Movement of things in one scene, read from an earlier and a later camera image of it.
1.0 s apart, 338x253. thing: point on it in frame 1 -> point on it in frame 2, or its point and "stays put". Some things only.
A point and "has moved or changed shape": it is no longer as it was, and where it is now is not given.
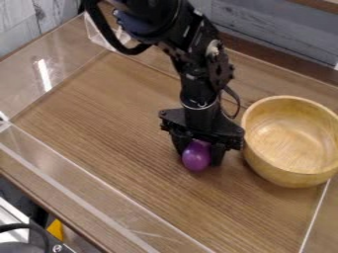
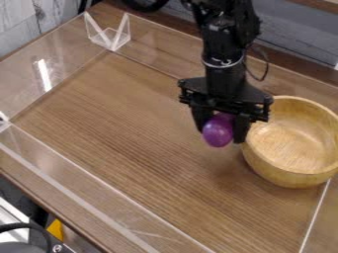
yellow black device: [57, 229] stays put
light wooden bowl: [289, 140] stays put
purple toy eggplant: [196, 155] has moved or changed shape
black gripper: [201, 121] -> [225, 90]
